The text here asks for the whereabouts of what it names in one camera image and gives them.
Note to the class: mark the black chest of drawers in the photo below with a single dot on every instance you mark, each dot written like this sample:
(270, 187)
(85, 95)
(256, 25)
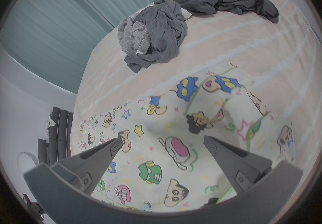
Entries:
(63, 129)

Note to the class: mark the white cloth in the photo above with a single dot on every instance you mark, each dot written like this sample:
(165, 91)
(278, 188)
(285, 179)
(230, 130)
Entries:
(51, 123)

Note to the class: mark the pile of clothes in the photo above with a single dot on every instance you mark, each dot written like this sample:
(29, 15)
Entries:
(161, 31)

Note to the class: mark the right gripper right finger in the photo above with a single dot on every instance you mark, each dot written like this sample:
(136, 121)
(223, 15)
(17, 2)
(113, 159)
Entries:
(239, 167)

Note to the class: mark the bed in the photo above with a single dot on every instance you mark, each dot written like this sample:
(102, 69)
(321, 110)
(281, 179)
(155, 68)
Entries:
(226, 46)

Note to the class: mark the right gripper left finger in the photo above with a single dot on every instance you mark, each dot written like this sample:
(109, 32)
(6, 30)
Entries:
(85, 167)

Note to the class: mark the white printed pyjama top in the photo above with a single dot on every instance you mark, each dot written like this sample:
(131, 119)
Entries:
(163, 117)

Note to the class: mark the round mirror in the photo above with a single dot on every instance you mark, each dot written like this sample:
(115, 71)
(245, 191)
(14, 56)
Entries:
(25, 161)

